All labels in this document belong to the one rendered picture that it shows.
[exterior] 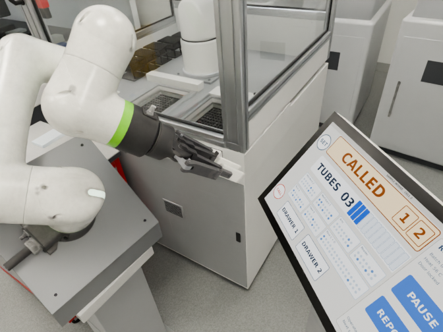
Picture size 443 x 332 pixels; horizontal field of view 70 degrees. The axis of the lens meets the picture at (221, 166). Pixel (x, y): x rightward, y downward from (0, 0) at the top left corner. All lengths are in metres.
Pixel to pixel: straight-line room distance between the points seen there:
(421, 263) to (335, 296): 0.17
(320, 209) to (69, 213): 0.55
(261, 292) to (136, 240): 0.98
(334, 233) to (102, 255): 0.63
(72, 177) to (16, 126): 0.18
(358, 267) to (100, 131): 0.53
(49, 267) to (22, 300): 1.22
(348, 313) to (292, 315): 1.12
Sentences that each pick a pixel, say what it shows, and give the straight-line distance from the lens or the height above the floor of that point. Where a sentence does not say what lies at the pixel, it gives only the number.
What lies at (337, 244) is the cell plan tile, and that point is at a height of 1.05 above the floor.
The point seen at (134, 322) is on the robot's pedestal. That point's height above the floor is 0.43.
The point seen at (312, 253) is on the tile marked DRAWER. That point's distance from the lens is 0.74.
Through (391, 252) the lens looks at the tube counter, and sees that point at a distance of 0.65.
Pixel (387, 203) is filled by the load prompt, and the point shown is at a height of 1.15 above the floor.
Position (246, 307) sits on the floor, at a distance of 1.79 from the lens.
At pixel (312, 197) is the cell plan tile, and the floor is 1.06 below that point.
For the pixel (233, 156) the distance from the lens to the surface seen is 1.12.
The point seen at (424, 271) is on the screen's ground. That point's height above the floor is 1.13.
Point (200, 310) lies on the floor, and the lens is 1.80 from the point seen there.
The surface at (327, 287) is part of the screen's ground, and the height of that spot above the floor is 1.00.
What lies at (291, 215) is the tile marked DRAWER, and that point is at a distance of 0.80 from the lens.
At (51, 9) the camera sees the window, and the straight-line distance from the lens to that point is 1.50.
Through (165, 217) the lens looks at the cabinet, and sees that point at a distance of 1.72.
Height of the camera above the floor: 1.60
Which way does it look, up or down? 39 degrees down
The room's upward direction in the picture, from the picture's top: 5 degrees counter-clockwise
